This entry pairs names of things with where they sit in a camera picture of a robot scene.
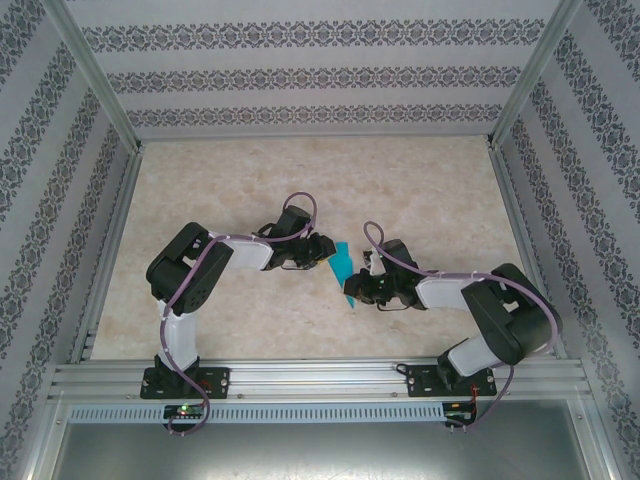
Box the small circuit board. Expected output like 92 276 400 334
444 402 479 421
164 404 206 420

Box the grey metal panel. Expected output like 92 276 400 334
49 422 601 480

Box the long aluminium mounting rail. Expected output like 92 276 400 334
47 362 596 401

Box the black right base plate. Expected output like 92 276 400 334
402 363 496 399

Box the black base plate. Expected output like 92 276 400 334
139 367 232 401
402 363 496 399

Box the slotted grey cable duct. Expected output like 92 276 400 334
67 403 446 424

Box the aluminium side rail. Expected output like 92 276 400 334
68 144 146 364
487 144 570 361

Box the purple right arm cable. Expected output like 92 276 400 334
362 220 563 434

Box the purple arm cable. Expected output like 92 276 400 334
362 220 563 434
158 191 322 439

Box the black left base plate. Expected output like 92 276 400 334
139 367 232 401

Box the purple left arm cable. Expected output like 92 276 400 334
158 191 322 439

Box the aluminium frame post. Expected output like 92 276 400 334
47 0 146 154
485 0 587 151

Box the aluminium frame bar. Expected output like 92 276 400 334
574 392 629 480
19 392 69 480

